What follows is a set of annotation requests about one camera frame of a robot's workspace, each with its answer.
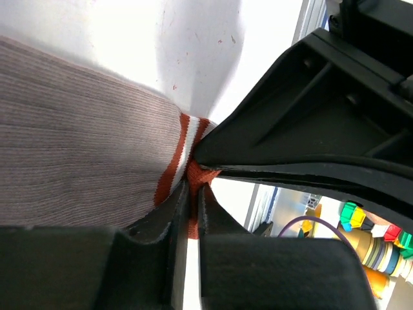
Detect taupe sock red stripes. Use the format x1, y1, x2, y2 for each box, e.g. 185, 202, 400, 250
1, 37, 217, 228

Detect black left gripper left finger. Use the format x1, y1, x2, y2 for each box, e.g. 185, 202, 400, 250
1, 181, 189, 309

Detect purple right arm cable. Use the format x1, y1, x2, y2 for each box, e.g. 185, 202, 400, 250
277, 215, 348, 242

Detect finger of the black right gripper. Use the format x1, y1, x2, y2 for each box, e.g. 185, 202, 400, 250
194, 29, 412, 231

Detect colourful stacked blocks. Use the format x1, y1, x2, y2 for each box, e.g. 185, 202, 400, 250
338, 201, 412, 263

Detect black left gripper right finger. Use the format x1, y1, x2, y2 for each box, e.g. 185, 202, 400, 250
198, 186, 376, 309

